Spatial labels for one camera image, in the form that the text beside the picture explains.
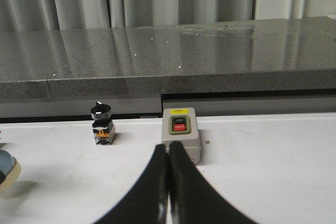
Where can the black rotary selector switch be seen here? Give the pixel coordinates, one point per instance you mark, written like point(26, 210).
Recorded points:
point(104, 129)

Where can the grey stone counter ledge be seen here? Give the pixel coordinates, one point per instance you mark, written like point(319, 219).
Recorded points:
point(272, 54)

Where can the grey on-off switch box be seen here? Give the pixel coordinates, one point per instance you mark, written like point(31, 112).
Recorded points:
point(180, 124)

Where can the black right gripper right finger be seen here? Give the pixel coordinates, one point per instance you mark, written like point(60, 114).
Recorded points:
point(193, 199)

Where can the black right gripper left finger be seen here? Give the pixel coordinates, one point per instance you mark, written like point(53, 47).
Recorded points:
point(146, 201)

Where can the blue and cream desk bell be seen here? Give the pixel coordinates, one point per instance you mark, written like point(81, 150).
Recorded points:
point(10, 170)

